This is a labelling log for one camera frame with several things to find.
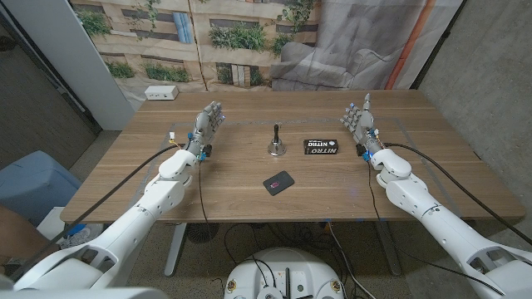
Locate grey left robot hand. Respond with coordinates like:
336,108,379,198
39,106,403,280
185,100,226,147

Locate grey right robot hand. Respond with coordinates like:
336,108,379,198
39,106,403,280
339,92,382,155

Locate silver bell with black handle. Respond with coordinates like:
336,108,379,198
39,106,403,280
267,123,287,158

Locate black NITRO golf ball box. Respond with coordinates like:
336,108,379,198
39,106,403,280
303,139,340,155

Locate black card holder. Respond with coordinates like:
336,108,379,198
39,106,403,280
262,169,296,197

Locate white floor box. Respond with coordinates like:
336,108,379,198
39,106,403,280
36,206,70,243

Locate brown cardboard box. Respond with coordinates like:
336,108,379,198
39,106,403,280
0,203,59,267

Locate white power strip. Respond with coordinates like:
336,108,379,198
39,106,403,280
144,85,180,101

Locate printed fabric backdrop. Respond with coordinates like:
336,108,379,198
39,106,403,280
68,0,465,111

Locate dark round floor object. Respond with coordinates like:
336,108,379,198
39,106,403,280
185,223,220,245

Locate white table leg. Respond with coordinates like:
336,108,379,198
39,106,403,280
164,223,188,278

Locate grey table leg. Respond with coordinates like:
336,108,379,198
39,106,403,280
376,220,402,277

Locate blue flat panel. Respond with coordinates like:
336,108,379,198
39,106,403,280
65,223,88,237

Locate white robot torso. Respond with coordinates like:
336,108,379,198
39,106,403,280
223,247,346,299

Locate blue plastic bin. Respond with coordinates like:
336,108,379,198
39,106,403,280
0,149,82,228

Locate thin black left wrist cable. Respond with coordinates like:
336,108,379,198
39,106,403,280
197,159,209,228

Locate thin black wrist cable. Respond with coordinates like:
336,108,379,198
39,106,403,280
367,160,506,297
197,159,209,228

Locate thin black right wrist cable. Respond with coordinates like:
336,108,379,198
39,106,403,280
367,160,506,297

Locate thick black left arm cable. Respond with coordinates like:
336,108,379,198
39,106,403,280
7,143,186,283

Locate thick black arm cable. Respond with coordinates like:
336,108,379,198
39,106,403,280
382,142,532,246
7,143,186,283

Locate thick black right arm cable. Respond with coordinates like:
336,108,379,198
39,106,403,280
382,142,532,246

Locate white floor cable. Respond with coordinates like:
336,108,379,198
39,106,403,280
327,222,369,299

